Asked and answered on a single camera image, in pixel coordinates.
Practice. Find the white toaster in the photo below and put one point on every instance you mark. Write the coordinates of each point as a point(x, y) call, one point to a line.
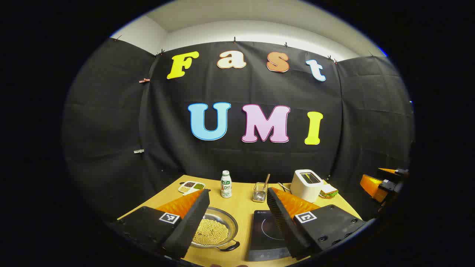
point(304, 189)

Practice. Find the stainless steel pot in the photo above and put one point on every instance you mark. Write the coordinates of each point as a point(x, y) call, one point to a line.
point(222, 218)

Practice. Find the pile of soybeans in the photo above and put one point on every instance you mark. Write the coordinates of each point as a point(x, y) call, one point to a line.
point(211, 231)

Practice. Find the white green-labelled drink bottle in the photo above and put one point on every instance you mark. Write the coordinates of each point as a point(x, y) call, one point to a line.
point(226, 187)

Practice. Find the white divided bean dish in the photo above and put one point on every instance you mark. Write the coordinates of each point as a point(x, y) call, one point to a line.
point(186, 190)

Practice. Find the toy sandwich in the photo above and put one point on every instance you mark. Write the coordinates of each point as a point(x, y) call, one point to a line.
point(329, 191)

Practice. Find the black backdrop cloth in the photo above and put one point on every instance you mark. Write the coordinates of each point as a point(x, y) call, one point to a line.
point(167, 111)

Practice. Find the black induction cooktop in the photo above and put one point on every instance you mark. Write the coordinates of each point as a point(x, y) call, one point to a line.
point(265, 237)

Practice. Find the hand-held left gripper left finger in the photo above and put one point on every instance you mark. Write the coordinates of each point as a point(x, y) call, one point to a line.
point(193, 218)

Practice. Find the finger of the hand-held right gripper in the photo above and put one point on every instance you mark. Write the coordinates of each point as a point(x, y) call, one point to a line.
point(371, 184)
point(393, 171)

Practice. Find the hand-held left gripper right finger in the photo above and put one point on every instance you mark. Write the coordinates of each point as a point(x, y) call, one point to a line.
point(284, 222)

